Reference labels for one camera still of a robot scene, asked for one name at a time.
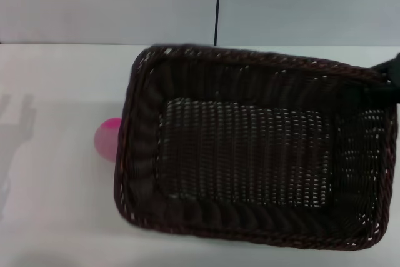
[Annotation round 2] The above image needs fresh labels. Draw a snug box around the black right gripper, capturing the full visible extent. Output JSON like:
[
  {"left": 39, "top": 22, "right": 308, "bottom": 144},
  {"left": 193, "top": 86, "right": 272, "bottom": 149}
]
[{"left": 364, "top": 52, "right": 400, "bottom": 106}]

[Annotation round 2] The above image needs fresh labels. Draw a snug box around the dark brown woven basket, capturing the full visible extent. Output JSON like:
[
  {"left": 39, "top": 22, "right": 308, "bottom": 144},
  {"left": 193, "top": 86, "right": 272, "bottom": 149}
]
[{"left": 112, "top": 43, "right": 400, "bottom": 251}]

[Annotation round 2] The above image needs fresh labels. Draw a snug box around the pink ball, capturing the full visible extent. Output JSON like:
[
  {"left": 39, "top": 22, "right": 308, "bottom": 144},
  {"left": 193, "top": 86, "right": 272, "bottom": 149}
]
[{"left": 94, "top": 117, "right": 123, "bottom": 163}]

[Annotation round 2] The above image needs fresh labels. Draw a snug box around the black vertical wall strip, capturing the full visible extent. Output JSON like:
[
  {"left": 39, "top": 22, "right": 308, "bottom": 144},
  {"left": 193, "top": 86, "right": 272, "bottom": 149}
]
[{"left": 214, "top": 0, "right": 223, "bottom": 46}]

